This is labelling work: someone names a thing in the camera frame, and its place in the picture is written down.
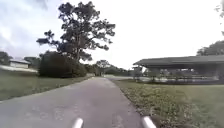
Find distant row of trees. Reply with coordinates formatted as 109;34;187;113
83;59;134;77

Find grass field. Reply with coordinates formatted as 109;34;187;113
111;78;224;128

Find trees behind shelter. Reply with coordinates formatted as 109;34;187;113
196;40;224;57

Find robot's own part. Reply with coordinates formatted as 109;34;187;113
71;117;84;128
142;115;157;128

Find small pale building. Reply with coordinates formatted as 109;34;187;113
8;58;32;70

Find tall dark tree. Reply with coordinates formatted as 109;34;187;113
36;1;117;63

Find grass verge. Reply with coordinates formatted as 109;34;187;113
0;70;92;102

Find large dark bush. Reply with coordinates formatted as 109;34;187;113
38;50;88;79

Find grey asphalt path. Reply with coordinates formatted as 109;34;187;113
0;76;148;128

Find open shelter with flat roof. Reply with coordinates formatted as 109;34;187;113
132;54;224;84

